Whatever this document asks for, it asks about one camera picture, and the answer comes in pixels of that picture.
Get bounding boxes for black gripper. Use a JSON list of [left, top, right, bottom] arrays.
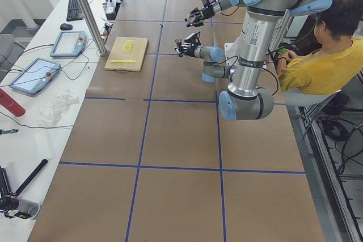
[[184, 6, 216, 27], [175, 43, 198, 57]]

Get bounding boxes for clear glass cup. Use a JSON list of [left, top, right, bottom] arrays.
[[185, 17, 199, 27]]

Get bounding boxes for steel double jigger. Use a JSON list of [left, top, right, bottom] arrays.
[[174, 38, 183, 57]]

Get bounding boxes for bamboo cutting board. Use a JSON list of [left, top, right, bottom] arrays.
[[104, 37, 148, 72]]

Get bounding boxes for yellow plastic knife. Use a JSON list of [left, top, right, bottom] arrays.
[[110, 59, 137, 63]]

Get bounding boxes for black keyboard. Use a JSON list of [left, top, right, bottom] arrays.
[[66, 0, 83, 22]]

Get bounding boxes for far teach pendant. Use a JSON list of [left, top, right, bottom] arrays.
[[50, 31, 87, 58]]

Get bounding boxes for teach pendant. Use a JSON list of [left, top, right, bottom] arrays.
[[50, 31, 87, 58], [9, 57, 61, 95]]

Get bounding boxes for black computer mouse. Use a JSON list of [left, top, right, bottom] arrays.
[[60, 23, 73, 31]]

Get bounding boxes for person in yellow shirt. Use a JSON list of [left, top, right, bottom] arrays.
[[276, 0, 362, 95]]

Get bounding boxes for crumpled white tissue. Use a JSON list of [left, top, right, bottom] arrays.
[[37, 90, 79, 127]]

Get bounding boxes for near teach pendant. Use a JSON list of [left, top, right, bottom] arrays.
[[9, 57, 61, 95]]

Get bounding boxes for red bottle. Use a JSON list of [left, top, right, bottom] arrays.
[[0, 89, 26, 117]]

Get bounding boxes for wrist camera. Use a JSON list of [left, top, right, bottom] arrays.
[[201, 0, 209, 7], [184, 32, 201, 45]]

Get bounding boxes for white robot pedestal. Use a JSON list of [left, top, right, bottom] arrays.
[[224, 22, 250, 65]]

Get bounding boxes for aluminium frame post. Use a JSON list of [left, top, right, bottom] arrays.
[[77, 0, 107, 56]]

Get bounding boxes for black handle tool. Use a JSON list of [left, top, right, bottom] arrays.
[[12, 159, 48, 197]]

